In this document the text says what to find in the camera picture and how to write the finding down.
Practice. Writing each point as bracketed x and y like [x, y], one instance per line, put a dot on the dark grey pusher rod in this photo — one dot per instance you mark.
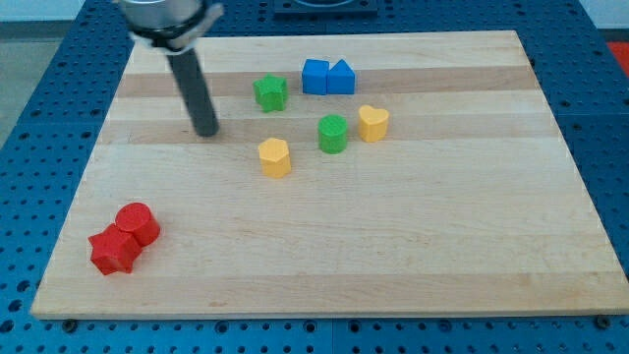
[193, 89]

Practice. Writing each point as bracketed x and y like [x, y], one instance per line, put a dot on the green star block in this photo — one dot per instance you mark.
[271, 93]

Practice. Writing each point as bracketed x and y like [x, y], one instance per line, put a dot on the red star block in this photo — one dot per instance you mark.
[114, 250]

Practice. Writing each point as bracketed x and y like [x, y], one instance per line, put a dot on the yellow hexagon block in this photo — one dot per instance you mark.
[274, 156]

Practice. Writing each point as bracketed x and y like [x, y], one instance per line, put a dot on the blue cube block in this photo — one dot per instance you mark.
[314, 77]

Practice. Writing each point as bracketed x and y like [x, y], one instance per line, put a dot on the blue triangle block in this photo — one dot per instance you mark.
[341, 79]

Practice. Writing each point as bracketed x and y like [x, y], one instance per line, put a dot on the green cylinder block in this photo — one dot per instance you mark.
[332, 133]

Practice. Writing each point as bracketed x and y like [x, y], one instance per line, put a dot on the red cylinder block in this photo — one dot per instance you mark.
[137, 219]

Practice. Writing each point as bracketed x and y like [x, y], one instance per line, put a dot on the yellow heart block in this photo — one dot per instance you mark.
[373, 123]

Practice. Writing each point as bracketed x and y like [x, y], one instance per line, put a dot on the light wooden board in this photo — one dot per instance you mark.
[470, 206]

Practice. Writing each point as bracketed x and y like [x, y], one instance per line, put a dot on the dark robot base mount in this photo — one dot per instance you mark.
[324, 7]

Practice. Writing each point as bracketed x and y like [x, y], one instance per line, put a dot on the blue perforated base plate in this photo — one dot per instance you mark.
[44, 157]

